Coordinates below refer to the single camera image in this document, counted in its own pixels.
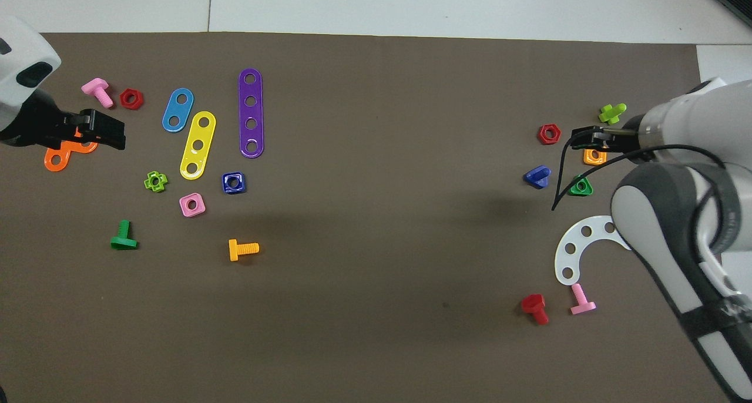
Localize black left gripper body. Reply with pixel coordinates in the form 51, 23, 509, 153
0, 92, 79, 149

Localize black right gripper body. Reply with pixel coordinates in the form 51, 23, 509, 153
611, 115, 655, 160

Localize blue triangle-head bolt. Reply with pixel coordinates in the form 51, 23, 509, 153
523, 164, 552, 190

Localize lime green cross bolt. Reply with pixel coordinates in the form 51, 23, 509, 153
598, 103, 627, 126

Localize pink plastic bolt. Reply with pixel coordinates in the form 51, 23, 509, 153
81, 78, 115, 109
569, 283, 597, 316

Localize orange angled three-hole plate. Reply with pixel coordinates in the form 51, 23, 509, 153
44, 130, 99, 173

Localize blue two-hole plate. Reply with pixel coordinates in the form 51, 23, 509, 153
162, 88, 194, 133

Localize dark green plastic bolt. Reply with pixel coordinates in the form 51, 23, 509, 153
110, 220, 139, 251

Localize yellow three-hole plate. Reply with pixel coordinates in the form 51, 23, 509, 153
179, 110, 217, 181

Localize pink square nut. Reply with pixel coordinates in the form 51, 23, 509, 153
179, 193, 207, 218

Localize white curved five-hole plate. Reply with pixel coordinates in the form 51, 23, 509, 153
554, 215, 633, 286

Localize purple four-hole plate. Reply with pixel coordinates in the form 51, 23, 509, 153
238, 68, 265, 159

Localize red plastic bolt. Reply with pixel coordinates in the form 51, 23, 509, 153
521, 294, 550, 326

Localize orange plastic bolt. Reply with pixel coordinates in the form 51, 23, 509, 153
228, 239, 260, 262

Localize brown table mat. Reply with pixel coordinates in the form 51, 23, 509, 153
0, 32, 740, 403

